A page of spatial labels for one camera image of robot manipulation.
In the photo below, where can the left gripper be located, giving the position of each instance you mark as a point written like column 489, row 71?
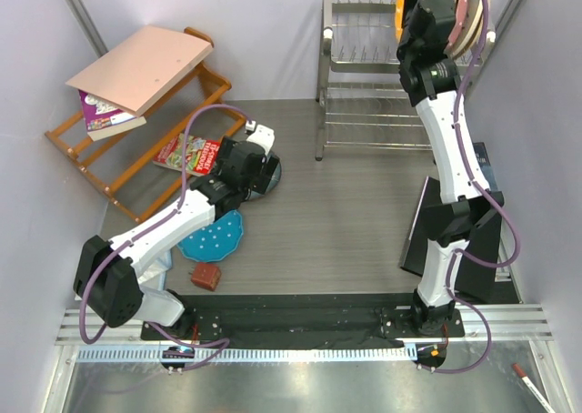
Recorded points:
column 264, row 175

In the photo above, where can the dark blue-grey plate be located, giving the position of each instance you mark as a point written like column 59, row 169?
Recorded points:
column 273, row 181

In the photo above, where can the metal dish rack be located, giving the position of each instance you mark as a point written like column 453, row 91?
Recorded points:
column 362, row 103

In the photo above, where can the orange dotted plate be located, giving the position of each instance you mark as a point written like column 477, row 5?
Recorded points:
column 398, row 18

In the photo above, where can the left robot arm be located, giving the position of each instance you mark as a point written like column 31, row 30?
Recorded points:
column 204, row 202

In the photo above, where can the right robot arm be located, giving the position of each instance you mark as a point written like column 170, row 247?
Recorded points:
column 431, row 81

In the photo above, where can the wooden rack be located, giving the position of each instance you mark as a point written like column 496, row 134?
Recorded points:
column 87, row 152

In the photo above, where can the red comic book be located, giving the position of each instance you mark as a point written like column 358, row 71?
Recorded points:
column 200, row 155

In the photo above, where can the blue dotted plate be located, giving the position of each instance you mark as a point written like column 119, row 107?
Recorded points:
column 215, row 242

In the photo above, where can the brown square block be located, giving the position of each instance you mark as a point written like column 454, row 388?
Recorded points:
column 206, row 276

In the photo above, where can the white cloth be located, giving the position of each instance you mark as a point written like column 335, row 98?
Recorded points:
column 157, row 267

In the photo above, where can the pink folder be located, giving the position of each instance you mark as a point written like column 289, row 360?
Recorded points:
column 139, row 71

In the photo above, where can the purple white book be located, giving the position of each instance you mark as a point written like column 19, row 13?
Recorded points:
column 103, row 120

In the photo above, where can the dark blue paperback book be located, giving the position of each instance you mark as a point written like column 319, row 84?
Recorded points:
column 485, row 165

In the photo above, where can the pink dotted plate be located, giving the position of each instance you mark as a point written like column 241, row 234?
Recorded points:
column 461, row 14

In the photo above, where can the cream blue rimmed plate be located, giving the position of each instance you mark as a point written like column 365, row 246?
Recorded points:
column 471, row 28

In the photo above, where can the red white marker pen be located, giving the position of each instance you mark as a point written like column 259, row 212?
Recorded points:
column 532, row 388

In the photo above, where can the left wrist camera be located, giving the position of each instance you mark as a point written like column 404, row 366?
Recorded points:
column 261, row 135

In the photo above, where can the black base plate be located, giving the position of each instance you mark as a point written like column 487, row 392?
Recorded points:
column 305, row 322

